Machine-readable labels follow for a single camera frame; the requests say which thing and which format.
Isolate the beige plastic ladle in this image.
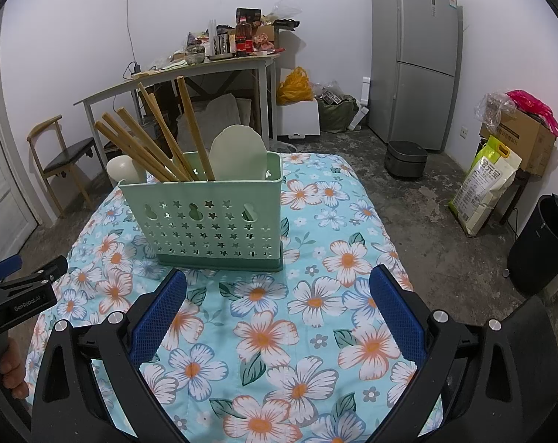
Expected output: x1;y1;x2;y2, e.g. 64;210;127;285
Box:
107;155;148;184

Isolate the dark grey rice cooker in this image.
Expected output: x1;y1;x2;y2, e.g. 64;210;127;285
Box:
386;141;429;180

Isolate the pink plastic bag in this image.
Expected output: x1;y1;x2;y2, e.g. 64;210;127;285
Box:
505;90;558;137

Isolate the white rice paddle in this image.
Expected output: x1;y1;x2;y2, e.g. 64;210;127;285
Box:
209;124;267;180

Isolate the person's left hand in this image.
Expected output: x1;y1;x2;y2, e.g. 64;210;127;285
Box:
0;336;31;401

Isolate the silver refrigerator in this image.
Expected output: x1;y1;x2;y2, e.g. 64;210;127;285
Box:
369;0;464;153

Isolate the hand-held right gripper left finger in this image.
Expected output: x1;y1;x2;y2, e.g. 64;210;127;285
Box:
32;268;189;443

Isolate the black trash bin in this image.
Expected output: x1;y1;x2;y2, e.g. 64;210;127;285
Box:
507;194;558;298

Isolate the wooden chair with black seat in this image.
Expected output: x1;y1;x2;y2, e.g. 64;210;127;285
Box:
26;114;99;217

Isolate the white wall cable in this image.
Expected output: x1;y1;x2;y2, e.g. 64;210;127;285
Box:
122;0;138;75

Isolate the red sauce bottle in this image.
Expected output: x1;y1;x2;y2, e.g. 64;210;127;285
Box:
235;17;254;56

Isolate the white cardboard box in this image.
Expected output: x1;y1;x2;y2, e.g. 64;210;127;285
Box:
275;98;321;141

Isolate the grey desk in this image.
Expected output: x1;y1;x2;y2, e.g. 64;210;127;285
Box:
73;52;282;148

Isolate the white plastic panel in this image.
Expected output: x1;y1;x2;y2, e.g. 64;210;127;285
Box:
350;76;372;132

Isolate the bundle of wooden chopsticks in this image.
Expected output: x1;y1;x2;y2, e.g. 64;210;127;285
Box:
93;95;200;183

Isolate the white sack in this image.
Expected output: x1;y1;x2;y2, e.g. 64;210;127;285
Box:
175;93;240;153

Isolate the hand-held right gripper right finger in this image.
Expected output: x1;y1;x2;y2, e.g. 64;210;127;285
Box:
369;265;525;443

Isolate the floral light blue blanket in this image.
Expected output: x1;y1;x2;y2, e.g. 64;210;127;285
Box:
24;150;450;443

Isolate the small cardboard box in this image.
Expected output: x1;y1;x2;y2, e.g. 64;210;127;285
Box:
253;25;280;51

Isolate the white panelled door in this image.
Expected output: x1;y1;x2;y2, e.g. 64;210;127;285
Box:
0;23;40;268

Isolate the large cardboard box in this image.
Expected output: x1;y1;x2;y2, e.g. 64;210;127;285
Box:
479;108;558;176

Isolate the dark green bag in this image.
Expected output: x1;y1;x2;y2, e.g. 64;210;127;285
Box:
316;80;360;134

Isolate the printed rice bag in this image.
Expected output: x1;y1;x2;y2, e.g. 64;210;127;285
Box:
447;135;523;238

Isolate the green perforated utensil holder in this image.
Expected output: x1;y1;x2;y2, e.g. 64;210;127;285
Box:
118;150;285;269

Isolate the crumpled clear plastic bag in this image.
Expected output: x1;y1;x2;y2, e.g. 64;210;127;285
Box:
263;0;302;28

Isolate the yellow plastic bag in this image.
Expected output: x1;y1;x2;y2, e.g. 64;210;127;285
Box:
277;67;315;106

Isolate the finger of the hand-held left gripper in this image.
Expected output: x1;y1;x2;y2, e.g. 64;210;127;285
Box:
0;255;69;298
0;254;25;287

